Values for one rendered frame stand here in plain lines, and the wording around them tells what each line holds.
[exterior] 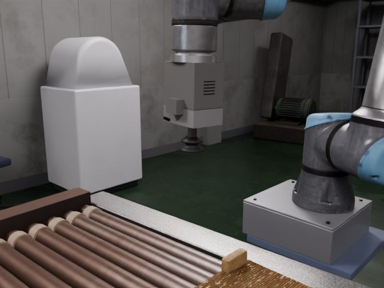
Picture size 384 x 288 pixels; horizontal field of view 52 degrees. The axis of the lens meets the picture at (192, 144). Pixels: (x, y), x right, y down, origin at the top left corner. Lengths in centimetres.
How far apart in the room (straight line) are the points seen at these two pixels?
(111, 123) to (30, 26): 122
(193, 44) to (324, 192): 52
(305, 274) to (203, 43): 47
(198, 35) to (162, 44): 449
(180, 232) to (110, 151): 283
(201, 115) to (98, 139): 303
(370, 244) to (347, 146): 30
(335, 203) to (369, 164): 18
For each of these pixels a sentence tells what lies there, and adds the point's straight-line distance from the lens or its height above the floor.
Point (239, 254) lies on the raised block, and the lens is 75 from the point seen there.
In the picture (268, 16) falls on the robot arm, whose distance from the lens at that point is 71.
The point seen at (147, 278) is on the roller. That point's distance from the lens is 79.
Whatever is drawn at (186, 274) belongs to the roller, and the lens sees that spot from 79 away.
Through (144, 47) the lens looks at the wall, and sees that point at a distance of 492.
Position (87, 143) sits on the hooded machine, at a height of 54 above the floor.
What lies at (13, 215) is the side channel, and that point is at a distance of 103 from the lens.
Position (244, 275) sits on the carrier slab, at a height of 94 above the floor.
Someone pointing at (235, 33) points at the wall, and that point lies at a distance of 626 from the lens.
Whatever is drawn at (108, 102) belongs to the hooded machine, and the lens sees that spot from 365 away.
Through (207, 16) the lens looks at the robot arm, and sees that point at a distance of 63.
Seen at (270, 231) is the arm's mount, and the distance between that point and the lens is 100.
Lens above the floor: 133
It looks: 13 degrees down
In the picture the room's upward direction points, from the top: straight up
